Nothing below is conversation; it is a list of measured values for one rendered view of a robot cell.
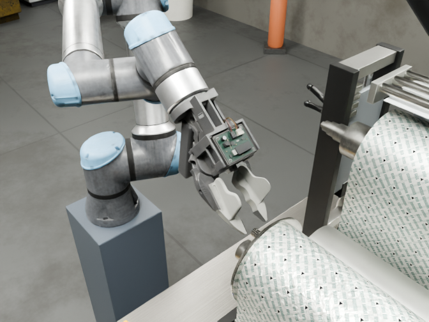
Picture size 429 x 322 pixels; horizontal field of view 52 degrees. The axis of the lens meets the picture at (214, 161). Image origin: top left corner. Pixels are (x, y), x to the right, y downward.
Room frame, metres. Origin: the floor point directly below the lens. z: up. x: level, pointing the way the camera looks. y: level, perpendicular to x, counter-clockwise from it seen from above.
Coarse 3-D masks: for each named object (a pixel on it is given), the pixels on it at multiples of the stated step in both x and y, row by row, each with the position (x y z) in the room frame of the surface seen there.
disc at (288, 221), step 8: (272, 224) 0.44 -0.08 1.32; (280, 224) 0.45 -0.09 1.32; (288, 224) 0.46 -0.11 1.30; (296, 224) 0.47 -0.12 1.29; (264, 232) 0.43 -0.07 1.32; (256, 240) 0.42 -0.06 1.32; (248, 248) 0.41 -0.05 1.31; (248, 256) 0.41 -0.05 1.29; (240, 264) 0.40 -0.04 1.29; (240, 272) 0.40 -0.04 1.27; (232, 280) 0.39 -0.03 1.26; (232, 288) 0.39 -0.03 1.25; (232, 296) 0.40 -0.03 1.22
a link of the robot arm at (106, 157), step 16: (96, 144) 0.93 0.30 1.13; (112, 144) 0.92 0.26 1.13; (128, 144) 0.94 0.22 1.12; (96, 160) 0.88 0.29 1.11; (112, 160) 0.89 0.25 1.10; (128, 160) 0.90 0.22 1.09; (96, 176) 0.88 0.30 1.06; (112, 176) 0.88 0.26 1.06; (128, 176) 0.89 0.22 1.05; (96, 192) 0.88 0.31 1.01; (112, 192) 0.88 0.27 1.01
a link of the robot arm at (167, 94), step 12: (180, 72) 0.60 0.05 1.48; (192, 72) 0.61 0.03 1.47; (168, 84) 0.59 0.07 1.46; (180, 84) 0.59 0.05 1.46; (192, 84) 0.59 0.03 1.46; (204, 84) 0.60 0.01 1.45; (168, 96) 0.58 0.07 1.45; (180, 96) 0.58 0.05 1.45; (192, 96) 0.58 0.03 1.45; (168, 108) 0.58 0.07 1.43
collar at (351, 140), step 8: (352, 128) 0.63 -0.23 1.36; (360, 128) 0.62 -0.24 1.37; (368, 128) 0.62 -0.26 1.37; (344, 136) 0.62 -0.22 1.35; (352, 136) 0.61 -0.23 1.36; (360, 136) 0.61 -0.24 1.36; (344, 144) 0.61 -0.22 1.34; (352, 144) 0.60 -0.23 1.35; (360, 144) 0.60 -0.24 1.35; (344, 152) 0.61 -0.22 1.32; (352, 152) 0.60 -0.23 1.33
